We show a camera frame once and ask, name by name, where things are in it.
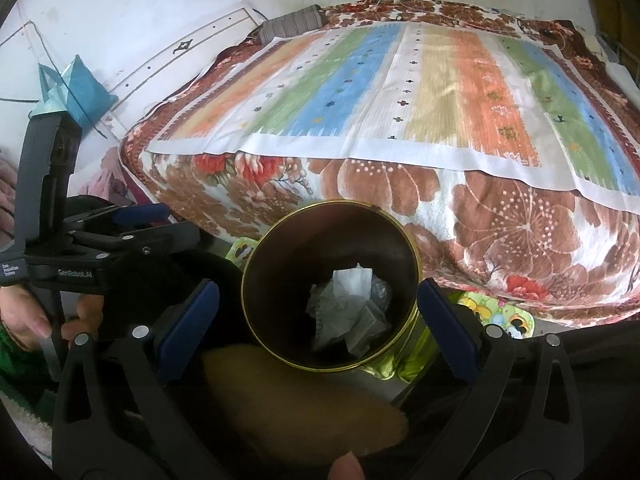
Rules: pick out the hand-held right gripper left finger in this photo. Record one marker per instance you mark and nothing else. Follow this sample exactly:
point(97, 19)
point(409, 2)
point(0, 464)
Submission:
point(185, 330)

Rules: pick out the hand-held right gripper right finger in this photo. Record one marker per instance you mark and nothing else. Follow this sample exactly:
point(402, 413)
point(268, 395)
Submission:
point(445, 325)

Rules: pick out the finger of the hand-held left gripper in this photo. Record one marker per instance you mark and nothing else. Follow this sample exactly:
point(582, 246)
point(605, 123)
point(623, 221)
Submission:
point(145, 214)
point(170, 240)

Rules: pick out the pale green packet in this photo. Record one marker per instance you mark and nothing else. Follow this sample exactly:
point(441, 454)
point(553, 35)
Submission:
point(367, 332)

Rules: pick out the gold metal bin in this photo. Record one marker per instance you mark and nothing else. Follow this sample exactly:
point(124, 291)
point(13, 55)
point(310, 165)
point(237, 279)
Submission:
point(290, 270)

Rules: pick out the person's left forearm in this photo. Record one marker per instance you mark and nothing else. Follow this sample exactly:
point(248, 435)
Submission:
point(10, 360)

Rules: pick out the person's left hand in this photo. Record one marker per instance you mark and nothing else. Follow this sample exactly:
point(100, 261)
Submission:
point(20, 315)

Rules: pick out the pink cloth pile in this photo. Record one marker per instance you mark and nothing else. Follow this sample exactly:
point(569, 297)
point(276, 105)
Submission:
point(107, 180)

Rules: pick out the colourful cartoon floor mat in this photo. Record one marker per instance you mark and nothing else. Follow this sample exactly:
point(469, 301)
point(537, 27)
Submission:
point(500, 315)

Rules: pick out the tan fuzzy cloth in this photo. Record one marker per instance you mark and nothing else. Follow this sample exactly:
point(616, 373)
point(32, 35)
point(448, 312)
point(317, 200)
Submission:
point(300, 410)

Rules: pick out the white painted headboard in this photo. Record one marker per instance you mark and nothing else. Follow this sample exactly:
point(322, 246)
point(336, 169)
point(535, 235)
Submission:
point(150, 60)

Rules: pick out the person's bare toe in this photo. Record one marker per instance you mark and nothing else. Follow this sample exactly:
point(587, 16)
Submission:
point(346, 467)

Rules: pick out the striped pastel mat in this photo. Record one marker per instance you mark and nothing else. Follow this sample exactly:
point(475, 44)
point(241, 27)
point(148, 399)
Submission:
point(450, 110)

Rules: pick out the grey striped pillow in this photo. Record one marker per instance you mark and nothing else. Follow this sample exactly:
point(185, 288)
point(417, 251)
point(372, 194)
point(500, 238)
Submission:
point(292, 22)

